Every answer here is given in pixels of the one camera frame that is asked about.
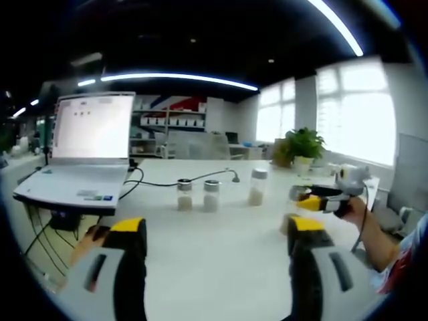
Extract black laptop stand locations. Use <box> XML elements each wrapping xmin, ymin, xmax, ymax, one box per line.
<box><xmin>19</xmin><ymin>199</ymin><xmax>118</xmax><ymax>231</ymax></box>

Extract row of white storage bins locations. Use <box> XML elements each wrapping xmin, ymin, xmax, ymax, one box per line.
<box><xmin>140</xmin><ymin>116</ymin><xmax>205</xmax><ymax>128</ymax></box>

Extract white storage shelf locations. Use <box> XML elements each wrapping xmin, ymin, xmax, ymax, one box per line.
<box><xmin>129</xmin><ymin>95</ymin><xmax>209</xmax><ymax>158</ymax></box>

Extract small seasoning bottle beige contents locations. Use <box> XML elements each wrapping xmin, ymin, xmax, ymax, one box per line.
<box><xmin>176</xmin><ymin>178</ymin><xmax>195</xmax><ymax>212</ymax></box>

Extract window with white blinds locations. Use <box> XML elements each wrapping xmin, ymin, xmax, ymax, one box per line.
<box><xmin>256</xmin><ymin>79</ymin><xmax>297</xmax><ymax>144</ymax></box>
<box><xmin>315</xmin><ymin>56</ymin><xmax>396</xmax><ymax>167</ymax></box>

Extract white laptop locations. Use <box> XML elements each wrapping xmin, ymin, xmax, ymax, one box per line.
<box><xmin>13</xmin><ymin>92</ymin><xmax>136</xmax><ymax>217</ymax></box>

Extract green potted plant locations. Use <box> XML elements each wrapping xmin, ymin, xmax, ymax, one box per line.
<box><xmin>285</xmin><ymin>126</ymin><xmax>327</xmax><ymax>175</ymax></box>

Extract tall seasoning bottle white contents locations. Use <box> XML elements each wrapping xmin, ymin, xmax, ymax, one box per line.
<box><xmin>247</xmin><ymin>168</ymin><xmax>270</xmax><ymax>207</ymax></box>

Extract black laptop cable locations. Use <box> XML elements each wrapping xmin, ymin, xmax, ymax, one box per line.
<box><xmin>117</xmin><ymin>159</ymin><xmax>145</xmax><ymax>201</ymax></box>

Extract grey mesh office chair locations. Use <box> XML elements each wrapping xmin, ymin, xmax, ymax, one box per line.
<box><xmin>165</xmin><ymin>130</ymin><xmax>232</xmax><ymax>161</ymax></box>

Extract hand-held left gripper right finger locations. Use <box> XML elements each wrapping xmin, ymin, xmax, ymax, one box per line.
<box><xmin>288</xmin><ymin>216</ymin><xmax>389</xmax><ymax>321</ymax></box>

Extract small seasoning bottle white contents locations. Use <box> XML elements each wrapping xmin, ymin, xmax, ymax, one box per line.
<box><xmin>202</xmin><ymin>179</ymin><xmax>222</xmax><ymax>213</ymax></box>

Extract thin gripper cable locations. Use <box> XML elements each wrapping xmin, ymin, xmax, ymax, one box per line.
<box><xmin>349</xmin><ymin>182</ymin><xmax>369</xmax><ymax>253</ymax></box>

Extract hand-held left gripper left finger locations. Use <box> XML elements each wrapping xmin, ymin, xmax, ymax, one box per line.
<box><xmin>56</xmin><ymin>217</ymin><xmax>148</xmax><ymax>321</ymax></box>

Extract brown cardboard box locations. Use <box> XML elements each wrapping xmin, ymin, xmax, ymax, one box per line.
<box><xmin>272</xmin><ymin>138</ymin><xmax>296</xmax><ymax>169</ymax></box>

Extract person's right hand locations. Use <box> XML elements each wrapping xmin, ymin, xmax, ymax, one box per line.
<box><xmin>340</xmin><ymin>197</ymin><xmax>370</xmax><ymax>225</ymax></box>

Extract white ceiling light strip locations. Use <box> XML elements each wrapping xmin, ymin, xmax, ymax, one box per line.
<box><xmin>99</xmin><ymin>72</ymin><xmax>259</xmax><ymax>92</ymax></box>
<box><xmin>306</xmin><ymin>0</ymin><xmax>365</xmax><ymax>58</ymax></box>

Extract black gooseneck cable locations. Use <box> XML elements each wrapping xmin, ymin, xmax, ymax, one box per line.
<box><xmin>124</xmin><ymin>169</ymin><xmax>241</xmax><ymax>188</ymax></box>

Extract person in blue shirt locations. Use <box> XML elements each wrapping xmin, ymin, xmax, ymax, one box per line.
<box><xmin>377</xmin><ymin>215</ymin><xmax>427</xmax><ymax>295</ymax></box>

